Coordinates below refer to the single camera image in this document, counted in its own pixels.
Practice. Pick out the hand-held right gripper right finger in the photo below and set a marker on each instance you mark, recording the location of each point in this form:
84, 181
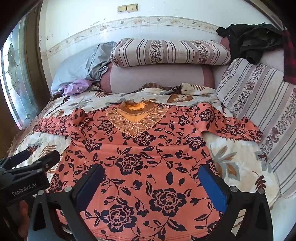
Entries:
214, 187

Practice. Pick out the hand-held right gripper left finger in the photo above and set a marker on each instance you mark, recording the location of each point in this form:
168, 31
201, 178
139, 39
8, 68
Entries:
89, 187

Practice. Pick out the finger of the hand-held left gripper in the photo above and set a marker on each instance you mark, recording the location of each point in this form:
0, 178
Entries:
49, 158
20, 156

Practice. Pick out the orange floral shirt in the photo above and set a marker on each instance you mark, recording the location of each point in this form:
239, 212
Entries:
138, 173

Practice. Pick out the dark clothes pile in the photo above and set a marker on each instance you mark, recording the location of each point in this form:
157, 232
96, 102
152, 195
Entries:
254, 41

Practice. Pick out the person's left hand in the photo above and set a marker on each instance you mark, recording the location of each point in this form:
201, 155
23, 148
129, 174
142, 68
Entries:
23, 215

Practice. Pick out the leaf print blanket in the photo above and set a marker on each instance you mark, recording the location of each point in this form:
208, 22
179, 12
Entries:
231, 157

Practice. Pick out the purple cloth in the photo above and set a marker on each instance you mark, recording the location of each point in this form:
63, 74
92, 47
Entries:
76, 88

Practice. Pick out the stained glass window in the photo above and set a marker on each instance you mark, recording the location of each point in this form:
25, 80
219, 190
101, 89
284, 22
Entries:
16, 76

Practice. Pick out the light blue pillow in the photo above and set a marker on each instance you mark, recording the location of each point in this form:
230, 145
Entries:
71, 69

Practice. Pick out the large striped floral cushion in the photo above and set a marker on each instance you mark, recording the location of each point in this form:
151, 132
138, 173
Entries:
261, 97

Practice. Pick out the grey satin cloth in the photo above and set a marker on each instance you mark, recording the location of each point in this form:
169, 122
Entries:
101, 58

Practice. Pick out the small striped floral pillow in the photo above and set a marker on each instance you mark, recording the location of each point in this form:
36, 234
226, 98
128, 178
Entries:
171, 52

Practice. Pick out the red plaid cloth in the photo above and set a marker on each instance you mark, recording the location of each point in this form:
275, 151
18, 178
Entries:
290, 58

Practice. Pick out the wooden window frame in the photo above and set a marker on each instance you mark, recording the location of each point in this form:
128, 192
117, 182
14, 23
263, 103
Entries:
34, 46

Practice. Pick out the beige wall switch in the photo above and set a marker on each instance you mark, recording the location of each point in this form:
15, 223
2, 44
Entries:
122, 8
132, 7

